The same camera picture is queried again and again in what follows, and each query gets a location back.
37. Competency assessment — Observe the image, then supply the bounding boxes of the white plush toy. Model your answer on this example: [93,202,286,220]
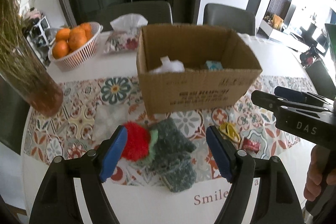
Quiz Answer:
[149,56,185,74]

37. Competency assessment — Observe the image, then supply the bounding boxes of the red fluffy plush strawberry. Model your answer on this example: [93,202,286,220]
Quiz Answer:
[121,122,158,165]

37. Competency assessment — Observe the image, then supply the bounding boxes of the white tv cabinet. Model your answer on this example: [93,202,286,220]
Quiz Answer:
[259,20,309,52]

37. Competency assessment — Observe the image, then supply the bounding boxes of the left side dark chair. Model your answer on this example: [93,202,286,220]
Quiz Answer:
[0,77,30,155]

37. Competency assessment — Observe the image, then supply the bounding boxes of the dark green fuzzy cloth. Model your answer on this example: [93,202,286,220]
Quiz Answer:
[136,118,197,193]

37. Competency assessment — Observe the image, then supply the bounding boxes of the white shoe rack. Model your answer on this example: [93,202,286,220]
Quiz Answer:
[25,15,51,67]

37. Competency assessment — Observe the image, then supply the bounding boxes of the brown cardboard box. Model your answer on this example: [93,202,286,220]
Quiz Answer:
[137,24,263,115]

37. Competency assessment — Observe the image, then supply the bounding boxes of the glass vase dried flowers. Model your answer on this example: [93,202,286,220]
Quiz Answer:
[1,0,63,117]

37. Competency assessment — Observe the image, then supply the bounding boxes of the yellow blue small toy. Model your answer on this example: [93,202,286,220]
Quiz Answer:
[219,122,241,143]

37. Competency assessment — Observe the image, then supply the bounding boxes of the white basket of oranges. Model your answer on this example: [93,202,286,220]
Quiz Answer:
[49,22,103,71]

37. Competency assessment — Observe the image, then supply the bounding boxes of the patterned tile table runner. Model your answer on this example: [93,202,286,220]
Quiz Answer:
[23,77,300,182]

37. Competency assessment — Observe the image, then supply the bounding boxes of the dark grey dining chair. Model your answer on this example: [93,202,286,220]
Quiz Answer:
[92,1,173,31]

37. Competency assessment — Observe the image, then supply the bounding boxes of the red snack packet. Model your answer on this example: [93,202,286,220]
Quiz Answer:
[241,138,261,153]

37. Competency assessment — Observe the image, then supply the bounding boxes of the floral tissue box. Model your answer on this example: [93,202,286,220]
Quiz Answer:
[103,14,148,54]

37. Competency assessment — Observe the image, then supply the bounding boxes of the person right hand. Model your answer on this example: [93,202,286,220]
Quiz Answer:
[303,146,322,202]

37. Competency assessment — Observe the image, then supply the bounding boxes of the right side dark chair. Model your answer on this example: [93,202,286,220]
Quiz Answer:
[305,60,336,100]

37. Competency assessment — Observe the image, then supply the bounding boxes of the teal packet in box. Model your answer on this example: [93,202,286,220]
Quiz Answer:
[205,60,223,71]

